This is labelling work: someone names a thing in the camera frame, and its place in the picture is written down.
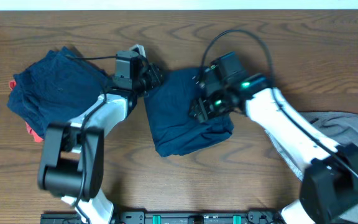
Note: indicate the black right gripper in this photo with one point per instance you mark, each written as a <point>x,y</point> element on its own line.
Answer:
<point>205,110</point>

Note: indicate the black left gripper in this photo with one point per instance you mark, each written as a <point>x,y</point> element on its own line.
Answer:
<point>151,71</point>

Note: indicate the navy blue shorts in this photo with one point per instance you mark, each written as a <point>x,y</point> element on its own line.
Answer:
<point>173,131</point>

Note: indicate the grey shorts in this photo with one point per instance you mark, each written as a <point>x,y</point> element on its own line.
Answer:
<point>339,126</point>

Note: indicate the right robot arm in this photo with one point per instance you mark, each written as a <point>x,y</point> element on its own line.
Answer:
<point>330,170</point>

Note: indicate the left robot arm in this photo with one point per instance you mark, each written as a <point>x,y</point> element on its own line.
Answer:
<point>72,162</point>

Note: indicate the folded navy shorts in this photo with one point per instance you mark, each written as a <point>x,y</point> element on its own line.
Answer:
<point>56,88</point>

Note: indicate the folded red garment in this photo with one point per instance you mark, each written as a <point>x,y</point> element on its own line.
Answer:
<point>12,84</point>

